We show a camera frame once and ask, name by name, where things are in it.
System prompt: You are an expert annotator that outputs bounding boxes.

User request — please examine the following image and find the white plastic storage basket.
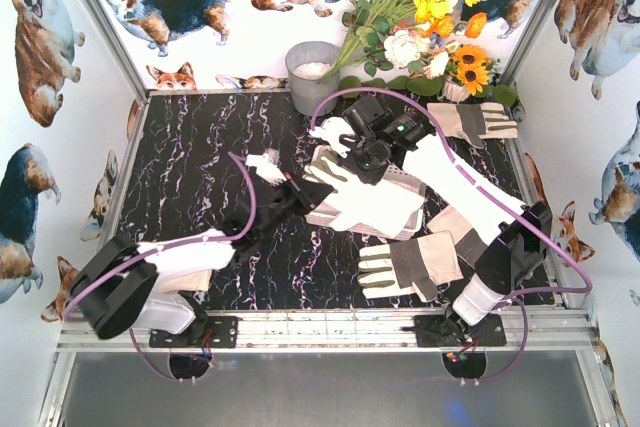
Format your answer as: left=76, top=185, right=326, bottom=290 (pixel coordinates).
left=304, top=146, right=425, bottom=241

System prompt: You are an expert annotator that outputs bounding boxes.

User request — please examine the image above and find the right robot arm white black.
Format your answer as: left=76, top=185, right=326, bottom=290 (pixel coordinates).
left=340, top=96, right=553, bottom=326

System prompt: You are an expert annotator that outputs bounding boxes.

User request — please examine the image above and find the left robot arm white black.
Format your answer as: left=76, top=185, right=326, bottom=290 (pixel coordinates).
left=64, top=174, right=333, bottom=340

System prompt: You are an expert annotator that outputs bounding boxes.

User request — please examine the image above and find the grey metal bucket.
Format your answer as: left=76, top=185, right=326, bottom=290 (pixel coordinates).
left=285, top=41, right=340, bottom=116

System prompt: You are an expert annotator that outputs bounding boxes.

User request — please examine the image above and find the artificial flower bouquet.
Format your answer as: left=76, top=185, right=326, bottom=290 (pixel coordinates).
left=333, top=0, right=503, bottom=98

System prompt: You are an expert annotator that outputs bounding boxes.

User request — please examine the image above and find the right edge work glove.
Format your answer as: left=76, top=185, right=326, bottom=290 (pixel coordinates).
left=427, top=206, right=488, bottom=269

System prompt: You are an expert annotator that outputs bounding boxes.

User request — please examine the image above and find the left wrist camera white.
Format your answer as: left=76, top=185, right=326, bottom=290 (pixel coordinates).
left=245, top=149, right=287, bottom=186

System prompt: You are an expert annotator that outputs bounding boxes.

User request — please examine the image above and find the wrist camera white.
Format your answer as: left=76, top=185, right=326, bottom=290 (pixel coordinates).
left=309, top=117, right=360, bottom=158
left=245, top=149, right=287, bottom=186

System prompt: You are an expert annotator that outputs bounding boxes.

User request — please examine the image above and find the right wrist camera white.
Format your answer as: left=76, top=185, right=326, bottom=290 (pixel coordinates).
left=309, top=117, right=360, bottom=158

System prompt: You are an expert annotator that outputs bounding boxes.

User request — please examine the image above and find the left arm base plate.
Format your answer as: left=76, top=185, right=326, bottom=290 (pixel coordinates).
left=148, top=315, right=239, bottom=349

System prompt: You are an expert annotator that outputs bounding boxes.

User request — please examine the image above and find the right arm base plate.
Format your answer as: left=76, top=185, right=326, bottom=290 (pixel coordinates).
left=400, top=314, right=507, bottom=348

